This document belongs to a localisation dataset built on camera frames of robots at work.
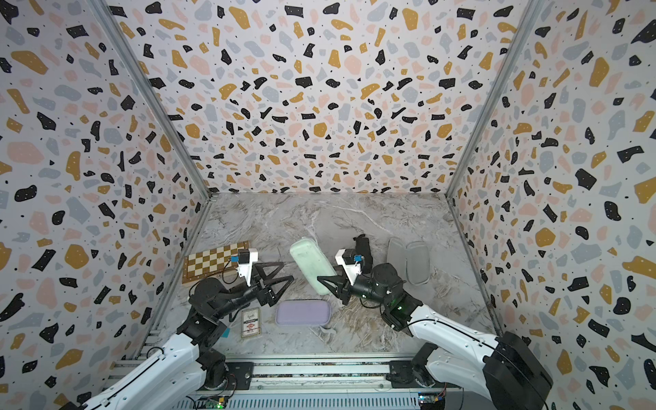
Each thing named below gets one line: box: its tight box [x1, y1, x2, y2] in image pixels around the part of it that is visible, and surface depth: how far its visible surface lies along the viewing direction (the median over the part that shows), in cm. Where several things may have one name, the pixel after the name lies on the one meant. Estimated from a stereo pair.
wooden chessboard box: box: [181, 240, 252, 285], surface depth 97 cm
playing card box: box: [240, 307, 262, 339], surface depth 84 cm
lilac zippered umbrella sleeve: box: [275, 298, 333, 328], surface depth 85 cm
